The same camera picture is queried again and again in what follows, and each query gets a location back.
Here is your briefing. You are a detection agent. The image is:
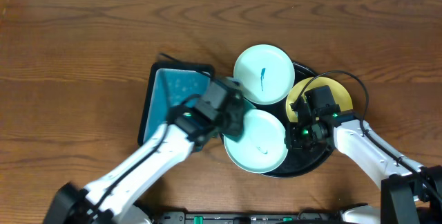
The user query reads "yellow plate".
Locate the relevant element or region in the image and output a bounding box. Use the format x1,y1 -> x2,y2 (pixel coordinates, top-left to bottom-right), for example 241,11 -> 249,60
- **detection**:
285,77 -> 353,122

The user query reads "light blue plate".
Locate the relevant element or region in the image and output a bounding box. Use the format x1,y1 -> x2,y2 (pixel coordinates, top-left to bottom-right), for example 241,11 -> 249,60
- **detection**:
233,44 -> 295,105
223,109 -> 288,174

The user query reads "black rectangular water tray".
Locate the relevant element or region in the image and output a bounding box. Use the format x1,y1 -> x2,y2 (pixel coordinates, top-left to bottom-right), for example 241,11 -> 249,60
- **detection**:
137,61 -> 215,145

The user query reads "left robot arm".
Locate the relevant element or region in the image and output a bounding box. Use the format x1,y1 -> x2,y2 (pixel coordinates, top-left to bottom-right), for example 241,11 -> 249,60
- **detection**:
44,91 -> 245,223

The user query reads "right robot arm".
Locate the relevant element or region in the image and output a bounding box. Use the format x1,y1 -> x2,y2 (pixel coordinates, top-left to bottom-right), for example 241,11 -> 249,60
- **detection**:
289,101 -> 441,224

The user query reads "round black tray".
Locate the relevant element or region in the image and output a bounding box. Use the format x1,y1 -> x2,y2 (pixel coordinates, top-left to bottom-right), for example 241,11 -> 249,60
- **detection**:
215,59 -> 340,178

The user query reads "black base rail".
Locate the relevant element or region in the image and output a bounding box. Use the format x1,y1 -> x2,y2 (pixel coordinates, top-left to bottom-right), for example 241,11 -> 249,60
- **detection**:
153,212 -> 344,224

